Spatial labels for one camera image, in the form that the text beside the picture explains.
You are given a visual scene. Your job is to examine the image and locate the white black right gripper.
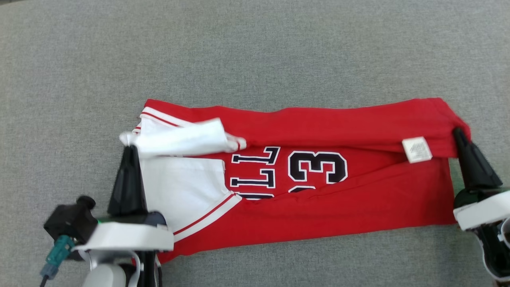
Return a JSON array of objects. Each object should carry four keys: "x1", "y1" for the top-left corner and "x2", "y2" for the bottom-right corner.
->
[{"x1": 452, "y1": 127, "x2": 510, "y2": 232}]

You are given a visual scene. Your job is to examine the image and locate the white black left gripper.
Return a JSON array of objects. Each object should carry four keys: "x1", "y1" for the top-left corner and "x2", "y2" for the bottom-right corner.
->
[{"x1": 73, "y1": 145, "x2": 175, "y2": 252}]

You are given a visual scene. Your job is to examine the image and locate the red white basketball jersey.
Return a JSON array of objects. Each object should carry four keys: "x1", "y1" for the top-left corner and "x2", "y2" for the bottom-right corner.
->
[{"x1": 120, "y1": 98, "x2": 472, "y2": 264}]

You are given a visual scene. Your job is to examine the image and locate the teal left camera connector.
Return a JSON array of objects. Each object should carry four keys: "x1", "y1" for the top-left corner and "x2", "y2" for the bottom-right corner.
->
[{"x1": 39, "y1": 235, "x2": 75, "y2": 280}]

